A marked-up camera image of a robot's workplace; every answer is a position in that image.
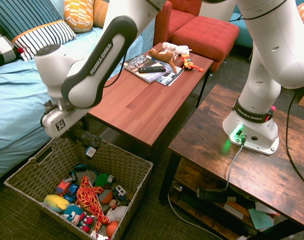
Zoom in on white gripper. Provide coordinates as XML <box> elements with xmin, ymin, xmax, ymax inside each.
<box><xmin>40</xmin><ymin>107</ymin><xmax>84</xmax><ymax>140</ymax></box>

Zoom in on black gamepad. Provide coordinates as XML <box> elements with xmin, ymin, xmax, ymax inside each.
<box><xmin>76</xmin><ymin>128</ymin><xmax>102</xmax><ymax>151</ymax></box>

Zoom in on basket paper tag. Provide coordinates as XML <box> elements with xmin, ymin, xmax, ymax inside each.
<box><xmin>85</xmin><ymin>145</ymin><xmax>97</xmax><ymax>159</ymax></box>

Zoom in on woven wicker basket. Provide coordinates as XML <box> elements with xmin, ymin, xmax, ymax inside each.
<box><xmin>3</xmin><ymin>136</ymin><xmax>154</xmax><ymax>240</ymax></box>

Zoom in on blue black headphones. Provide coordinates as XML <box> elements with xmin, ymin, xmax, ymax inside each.
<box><xmin>68</xmin><ymin>163</ymin><xmax>99</xmax><ymax>186</ymax></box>

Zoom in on green plush toy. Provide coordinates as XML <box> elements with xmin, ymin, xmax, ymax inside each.
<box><xmin>94</xmin><ymin>172</ymin><xmax>116</xmax><ymax>189</ymax></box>

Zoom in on red toy truck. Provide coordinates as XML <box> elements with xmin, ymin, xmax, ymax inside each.
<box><xmin>54</xmin><ymin>177</ymin><xmax>74</xmax><ymax>197</ymax></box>

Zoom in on blue toy car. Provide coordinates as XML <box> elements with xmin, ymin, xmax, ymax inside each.
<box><xmin>64</xmin><ymin>183</ymin><xmax>81</xmax><ymax>204</ymax></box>

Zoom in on orange flame plush lizard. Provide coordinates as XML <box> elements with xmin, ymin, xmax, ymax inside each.
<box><xmin>76</xmin><ymin>174</ymin><xmax>112</xmax><ymax>232</ymax></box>

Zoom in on orange grey ball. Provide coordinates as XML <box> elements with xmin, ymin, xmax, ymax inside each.
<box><xmin>97</xmin><ymin>188</ymin><xmax>114</xmax><ymax>205</ymax></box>

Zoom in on reddish wood coffee table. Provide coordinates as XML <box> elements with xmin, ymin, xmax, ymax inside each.
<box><xmin>87</xmin><ymin>42</ymin><xmax>214</xmax><ymax>164</ymax></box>

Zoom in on yellow plush toy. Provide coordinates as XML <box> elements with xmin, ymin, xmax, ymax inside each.
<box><xmin>42</xmin><ymin>194</ymin><xmax>71</xmax><ymax>214</ymax></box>

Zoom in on white blue toy vehicle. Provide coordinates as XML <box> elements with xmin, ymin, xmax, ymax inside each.
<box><xmin>112</xmin><ymin>184</ymin><xmax>129</xmax><ymax>202</ymax></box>

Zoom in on Captain America plush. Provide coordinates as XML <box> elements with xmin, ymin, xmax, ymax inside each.
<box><xmin>62</xmin><ymin>204</ymin><xmax>96</xmax><ymax>234</ymax></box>

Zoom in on magazine with snowy cover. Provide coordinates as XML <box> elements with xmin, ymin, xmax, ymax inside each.
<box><xmin>120</xmin><ymin>53</ymin><xmax>173</xmax><ymax>85</ymax></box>

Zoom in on white plush toy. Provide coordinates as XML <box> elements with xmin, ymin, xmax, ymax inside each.
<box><xmin>106</xmin><ymin>205</ymin><xmax>129</xmax><ymax>223</ymax></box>

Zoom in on black TV remote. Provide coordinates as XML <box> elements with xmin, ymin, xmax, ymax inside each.
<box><xmin>137</xmin><ymin>65</ymin><xmax>167</xmax><ymax>74</ymax></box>

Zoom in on business magazine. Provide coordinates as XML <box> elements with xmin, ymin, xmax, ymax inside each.
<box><xmin>154</xmin><ymin>58</ymin><xmax>185</xmax><ymax>87</ymax></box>

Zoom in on brown plush dog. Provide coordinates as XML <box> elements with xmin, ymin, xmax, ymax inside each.
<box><xmin>147</xmin><ymin>47</ymin><xmax>178</xmax><ymax>75</ymax></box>

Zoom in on yellow white patterned pillow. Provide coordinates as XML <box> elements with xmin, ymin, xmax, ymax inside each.
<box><xmin>63</xmin><ymin>0</ymin><xmax>96</xmax><ymax>34</ymax></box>

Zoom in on blue striped pillow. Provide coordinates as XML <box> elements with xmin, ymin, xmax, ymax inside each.
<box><xmin>0</xmin><ymin>0</ymin><xmax>78</xmax><ymax>62</ymax></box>

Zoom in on white plush unicorn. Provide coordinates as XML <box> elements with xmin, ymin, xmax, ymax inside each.
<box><xmin>161</xmin><ymin>41</ymin><xmax>193</xmax><ymax>61</ymax></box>

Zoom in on orange toy excavator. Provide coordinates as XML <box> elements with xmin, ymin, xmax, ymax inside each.
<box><xmin>179</xmin><ymin>53</ymin><xmax>205</xmax><ymax>73</ymax></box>

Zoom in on rustic dark wood table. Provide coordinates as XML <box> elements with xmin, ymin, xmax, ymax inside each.
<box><xmin>158</xmin><ymin>83</ymin><xmax>304</xmax><ymax>240</ymax></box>

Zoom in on red armchair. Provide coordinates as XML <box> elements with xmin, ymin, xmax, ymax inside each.
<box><xmin>152</xmin><ymin>0</ymin><xmax>203</xmax><ymax>47</ymax></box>

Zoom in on black power adapter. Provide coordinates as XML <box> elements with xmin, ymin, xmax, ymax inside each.
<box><xmin>196</xmin><ymin>187</ymin><xmax>237</xmax><ymax>204</ymax></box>

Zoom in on red ottoman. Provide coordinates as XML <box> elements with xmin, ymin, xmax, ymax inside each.
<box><xmin>170</xmin><ymin>15</ymin><xmax>241</xmax><ymax>72</ymax></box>

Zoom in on white paper sheet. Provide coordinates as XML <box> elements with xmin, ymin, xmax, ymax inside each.
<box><xmin>254</xmin><ymin>200</ymin><xmax>281</xmax><ymax>216</ymax></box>
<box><xmin>222</xmin><ymin>202</ymin><xmax>244</xmax><ymax>219</ymax></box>

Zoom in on teal couch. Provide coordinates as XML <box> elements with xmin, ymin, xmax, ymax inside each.
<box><xmin>228</xmin><ymin>11</ymin><xmax>256</xmax><ymax>49</ymax></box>

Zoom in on green paper sheet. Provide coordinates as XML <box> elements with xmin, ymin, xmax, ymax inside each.
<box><xmin>247</xmin><ymin>207</ymin><xmax>275</xmax><ymax>231</ymax></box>

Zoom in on white floor cable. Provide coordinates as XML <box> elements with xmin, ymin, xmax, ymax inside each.
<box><xmin>166</xmin><ymin>184</ymin><xmax>226</xmax><ymax>240</ymax></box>

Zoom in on robot base power cable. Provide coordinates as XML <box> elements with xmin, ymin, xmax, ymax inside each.
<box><xmin>221</xmin><ymin>133</ymin><xmax>248</xmax><ymax>192</ymax></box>

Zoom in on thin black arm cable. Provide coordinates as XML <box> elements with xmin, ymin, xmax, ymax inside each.
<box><xmin>235</xmin><ymin>0</ymin><xmax>304</xmax><ymax>193</ymax></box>

